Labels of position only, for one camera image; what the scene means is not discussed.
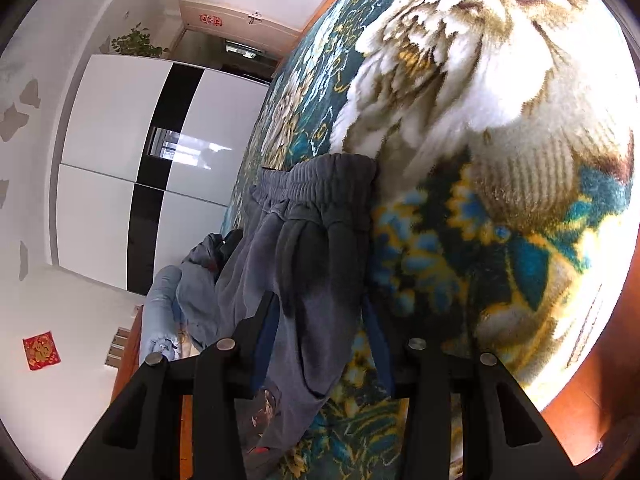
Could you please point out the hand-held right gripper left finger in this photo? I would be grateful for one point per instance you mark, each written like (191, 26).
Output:
(264, 345)

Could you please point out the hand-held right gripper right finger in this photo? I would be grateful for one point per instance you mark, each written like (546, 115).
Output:
(381, 355)

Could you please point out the dark grey printed pants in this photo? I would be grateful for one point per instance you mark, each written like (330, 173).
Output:
(310, 260)

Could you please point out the grey-blue hoodie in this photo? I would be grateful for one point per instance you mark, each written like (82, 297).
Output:
(197, 290)

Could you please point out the folded light blue quilt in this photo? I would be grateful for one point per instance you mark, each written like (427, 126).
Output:
(160, 310)

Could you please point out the wooden bed headboard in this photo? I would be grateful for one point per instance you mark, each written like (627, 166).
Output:
(136, 332)

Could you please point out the white and black wardrobe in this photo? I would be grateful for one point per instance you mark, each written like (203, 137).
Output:
(100, 160)

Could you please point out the teal floral bed blanket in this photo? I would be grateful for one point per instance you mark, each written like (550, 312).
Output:
(500, 110)

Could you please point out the pale pink door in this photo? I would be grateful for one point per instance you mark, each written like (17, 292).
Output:
(232, 24)

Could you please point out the green potted plant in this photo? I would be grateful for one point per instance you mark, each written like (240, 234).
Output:
(135, 42)

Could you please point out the red door decoration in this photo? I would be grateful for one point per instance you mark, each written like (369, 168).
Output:
(210, 19)

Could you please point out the red square wall decoration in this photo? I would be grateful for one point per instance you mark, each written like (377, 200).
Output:
(41, 351)

